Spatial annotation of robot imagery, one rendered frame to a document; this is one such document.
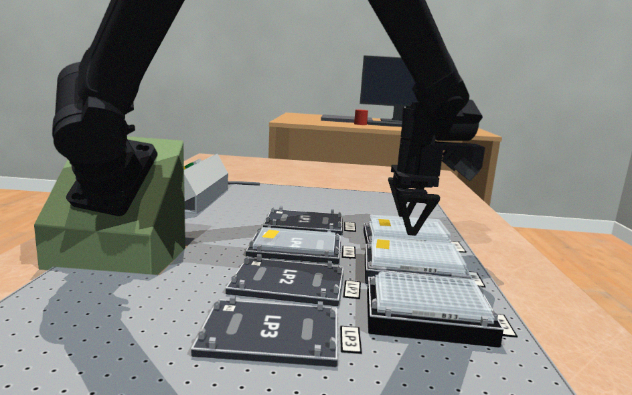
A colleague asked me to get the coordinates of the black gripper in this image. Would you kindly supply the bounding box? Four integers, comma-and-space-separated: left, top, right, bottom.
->
388, 138, 441, 236

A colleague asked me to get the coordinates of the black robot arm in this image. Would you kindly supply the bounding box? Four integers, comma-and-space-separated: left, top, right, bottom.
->
52, 0, 485, 216

